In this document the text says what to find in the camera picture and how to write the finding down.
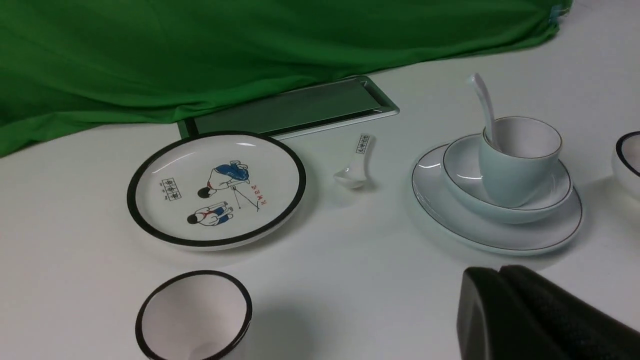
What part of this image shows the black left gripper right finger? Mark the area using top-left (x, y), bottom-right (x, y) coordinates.
top-left (499, 265), bottom-right (640, 360)

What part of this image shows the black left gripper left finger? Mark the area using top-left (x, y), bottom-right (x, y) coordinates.
top-left (456, 267), bottom-right (541, 360)

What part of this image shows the pale blue gold-rimmed cup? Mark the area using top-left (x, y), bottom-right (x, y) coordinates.
top-left (478, 116), bottom-right (563, 208)

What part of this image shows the pale blue gold-rimmed bowl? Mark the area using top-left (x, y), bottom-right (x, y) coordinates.
top-left (441, 133), bottom-right (574, 224)

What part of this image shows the plain white ceramic spoon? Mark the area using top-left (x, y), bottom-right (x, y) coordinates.
top-left (467, 72), bottom-right (502, 153)

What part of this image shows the pale blue gold-rimmed plate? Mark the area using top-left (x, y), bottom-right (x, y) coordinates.
top-left (407, 143), bottom-right (586, 256)

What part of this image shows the black-rimmed white bowl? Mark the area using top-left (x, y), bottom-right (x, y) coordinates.
top-left (611, 131), bottom-right (640, 201)

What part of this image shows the black-rimmed white cup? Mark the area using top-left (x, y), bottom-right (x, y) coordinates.
top-left (134, 269), bottom-right (253, 360)

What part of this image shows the black-rimmed illustrated plate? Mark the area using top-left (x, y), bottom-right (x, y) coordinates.
top-left (126, 131), bottom-right (307, 252)

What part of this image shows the green backdrop cloth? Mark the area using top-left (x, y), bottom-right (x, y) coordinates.
top-left (0, 0), bottom-right (573, 157)

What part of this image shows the white spoon with printed handle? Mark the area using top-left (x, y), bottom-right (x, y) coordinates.
top-left (333, 133), bottom-right (373, 189)

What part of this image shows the silver table cable hatch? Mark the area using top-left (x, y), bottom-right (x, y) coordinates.
top-left (177, 75), bottom-right (400, 139)

